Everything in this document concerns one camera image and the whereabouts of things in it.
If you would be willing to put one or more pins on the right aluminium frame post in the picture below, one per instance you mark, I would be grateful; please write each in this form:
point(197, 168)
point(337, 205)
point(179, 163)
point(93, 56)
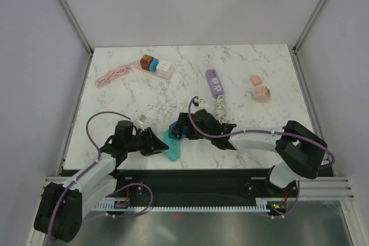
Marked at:
point(308, 26)

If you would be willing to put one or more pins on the aluminium frame post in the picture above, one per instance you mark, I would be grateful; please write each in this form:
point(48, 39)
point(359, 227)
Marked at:
point(76, 26)
point(308, 26)

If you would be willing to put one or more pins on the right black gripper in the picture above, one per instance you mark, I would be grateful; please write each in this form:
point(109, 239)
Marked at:
point(183, 120)

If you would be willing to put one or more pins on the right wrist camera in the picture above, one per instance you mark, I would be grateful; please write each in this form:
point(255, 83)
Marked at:
point(200, 104)

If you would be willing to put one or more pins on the teal power strip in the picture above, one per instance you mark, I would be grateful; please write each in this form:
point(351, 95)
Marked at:
point(173, 153)

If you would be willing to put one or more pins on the white cable duct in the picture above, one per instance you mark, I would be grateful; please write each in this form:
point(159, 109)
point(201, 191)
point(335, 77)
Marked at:
point(109, 205)

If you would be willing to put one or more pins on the aluminium rail bar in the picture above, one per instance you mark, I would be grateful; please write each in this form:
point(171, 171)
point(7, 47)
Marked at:
point(320, 188)

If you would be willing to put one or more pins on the pink power strip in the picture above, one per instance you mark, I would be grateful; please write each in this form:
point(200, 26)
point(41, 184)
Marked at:
point(138, 67)

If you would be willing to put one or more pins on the brown cube plug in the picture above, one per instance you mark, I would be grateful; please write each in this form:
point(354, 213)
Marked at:
point(146, 61)

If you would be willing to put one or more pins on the light blue plug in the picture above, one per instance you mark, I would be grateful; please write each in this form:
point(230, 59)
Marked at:
point(153, 65)

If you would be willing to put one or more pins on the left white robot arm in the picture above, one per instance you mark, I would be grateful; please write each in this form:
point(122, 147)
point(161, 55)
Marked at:
point(63, 206)

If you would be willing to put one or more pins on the white cube plug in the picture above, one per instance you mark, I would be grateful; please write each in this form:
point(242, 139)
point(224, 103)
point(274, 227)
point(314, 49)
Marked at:
point(164, 69)

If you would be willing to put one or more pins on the pink plug adapter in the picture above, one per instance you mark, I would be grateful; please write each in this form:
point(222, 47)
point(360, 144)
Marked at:
point(256, 80)

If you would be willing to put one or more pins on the purple power strip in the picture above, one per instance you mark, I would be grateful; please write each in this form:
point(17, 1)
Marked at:
point(214, 83)

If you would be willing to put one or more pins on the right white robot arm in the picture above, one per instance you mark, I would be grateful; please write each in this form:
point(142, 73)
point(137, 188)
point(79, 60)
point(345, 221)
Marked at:
point(301, 151)

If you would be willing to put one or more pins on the peach cube plug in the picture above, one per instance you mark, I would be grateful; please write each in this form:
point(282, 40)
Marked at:
point(261, 94)

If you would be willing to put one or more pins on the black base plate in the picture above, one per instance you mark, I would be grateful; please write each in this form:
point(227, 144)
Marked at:
point(203, 187)

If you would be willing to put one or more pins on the left aluminium frame post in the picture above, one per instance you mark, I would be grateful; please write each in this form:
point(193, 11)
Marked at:
point(76, 26)

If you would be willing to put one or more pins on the blue cube plug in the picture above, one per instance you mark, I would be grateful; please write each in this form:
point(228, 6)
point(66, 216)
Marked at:
point(173, 136)

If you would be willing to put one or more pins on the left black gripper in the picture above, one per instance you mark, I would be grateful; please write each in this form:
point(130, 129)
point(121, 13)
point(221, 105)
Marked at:
point(153, 145)

